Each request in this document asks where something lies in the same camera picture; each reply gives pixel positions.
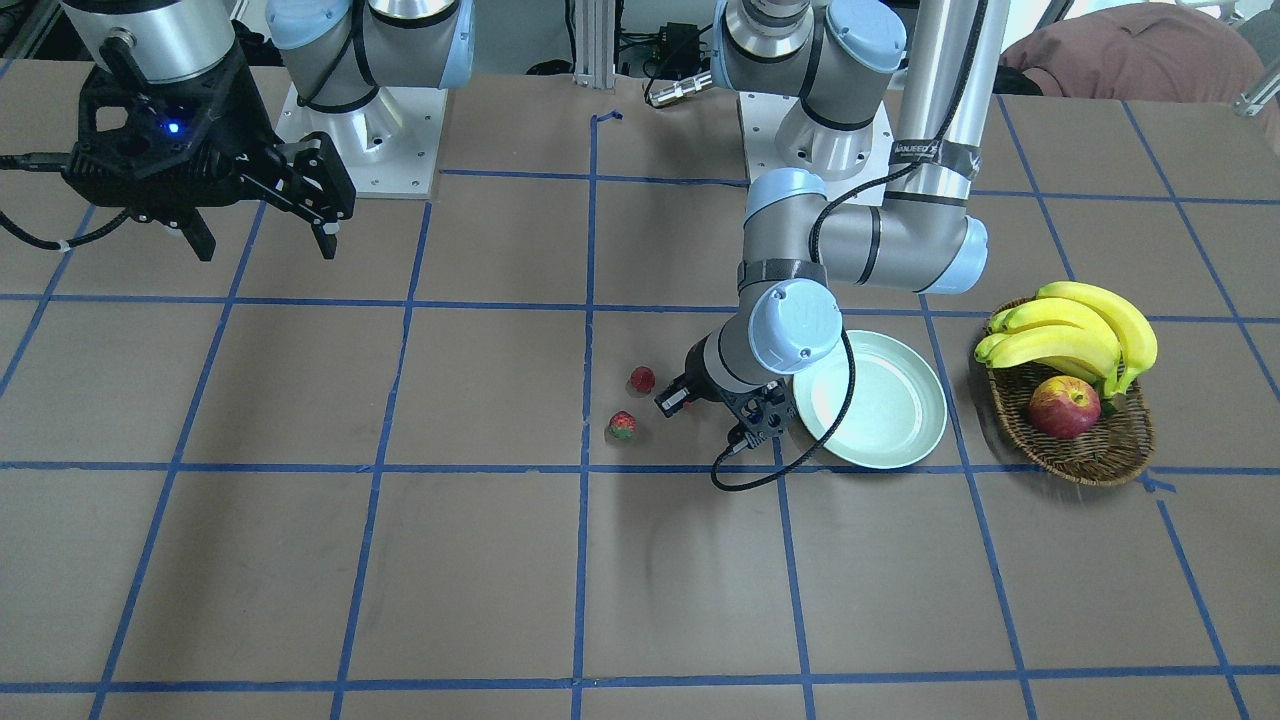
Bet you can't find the pale green plate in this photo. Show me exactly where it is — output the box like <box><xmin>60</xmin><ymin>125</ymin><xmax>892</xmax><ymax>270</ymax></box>
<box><xmin>792</xmin><ymin>331</ymin><xmax>948</xmax><ymax>469</ymax></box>

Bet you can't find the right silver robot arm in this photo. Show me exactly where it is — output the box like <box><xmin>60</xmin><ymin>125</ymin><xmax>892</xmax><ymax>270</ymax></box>
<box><xmin>59</xmin><ymin>1</ymin><xmax>475</xmax><ymax>261</ymax></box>

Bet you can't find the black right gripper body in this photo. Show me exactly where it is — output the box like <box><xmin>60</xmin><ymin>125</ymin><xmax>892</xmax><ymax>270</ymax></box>
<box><xmin>61</xmin><ymin>45</ymin><xmax>356</xmax><ymax>232</ymax></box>

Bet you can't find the red apple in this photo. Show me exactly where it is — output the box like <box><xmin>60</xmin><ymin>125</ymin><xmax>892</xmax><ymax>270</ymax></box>
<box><xmin>1027</xmin><ymin>375</ymin><xmax>1102</xmax><ymax>439</ymax></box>

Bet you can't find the strawberry with green cap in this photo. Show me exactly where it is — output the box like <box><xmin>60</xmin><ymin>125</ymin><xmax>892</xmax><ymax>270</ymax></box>
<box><xmin>605</xmin><ymin>410</ymin><xmax>637</xmax><ymax>441</ymax></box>

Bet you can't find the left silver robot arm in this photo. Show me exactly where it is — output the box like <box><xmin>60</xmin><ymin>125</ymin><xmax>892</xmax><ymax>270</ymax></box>
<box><xmin>655</xmin><ymin>1</ymin><xmax>1010</xmax><ymax>451</ymax></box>

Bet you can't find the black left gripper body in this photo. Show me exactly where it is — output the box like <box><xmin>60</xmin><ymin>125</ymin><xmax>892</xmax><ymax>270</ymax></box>
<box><xmin>654</xmin><ymin>374</ymin><xmax>791</xmax><ymax>448</ymax></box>

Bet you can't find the brown wicker basket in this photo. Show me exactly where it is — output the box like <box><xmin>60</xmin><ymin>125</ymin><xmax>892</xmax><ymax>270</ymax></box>
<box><xmin>983</xmin><ymin>297</ymin><xmax>1157</xmax><ymax>487</ymax></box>

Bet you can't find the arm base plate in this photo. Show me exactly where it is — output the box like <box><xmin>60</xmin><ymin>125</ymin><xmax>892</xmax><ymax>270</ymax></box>
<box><xmin>739</xmin><ymin>92</ymin><xmax>893</xmax><ymax>196</ymax></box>
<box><xmin>276</xmin><ymin>87</ymin><xmax>451</xmax><ymax>200</ymax></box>

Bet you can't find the yellow banana bunch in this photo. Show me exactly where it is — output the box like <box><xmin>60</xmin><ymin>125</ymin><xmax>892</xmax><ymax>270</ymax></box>
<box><xmin>973</xmin><ymin>281</ymin><xmax>1158</xmax><ymax>400</ymax></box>

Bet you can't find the round red strawberry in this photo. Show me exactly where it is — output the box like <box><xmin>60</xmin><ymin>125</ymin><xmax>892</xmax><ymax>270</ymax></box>
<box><xmin>628</xmin><ymin>365</ymin><xmax>657</xmax><ymax>395</ymax></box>

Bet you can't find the person in brown shirt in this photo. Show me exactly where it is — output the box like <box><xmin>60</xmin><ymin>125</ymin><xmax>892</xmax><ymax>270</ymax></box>
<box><xmin>992</xmin><ymin>3</ymin><xmax>1265</xmax><ymax>102</ymax></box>

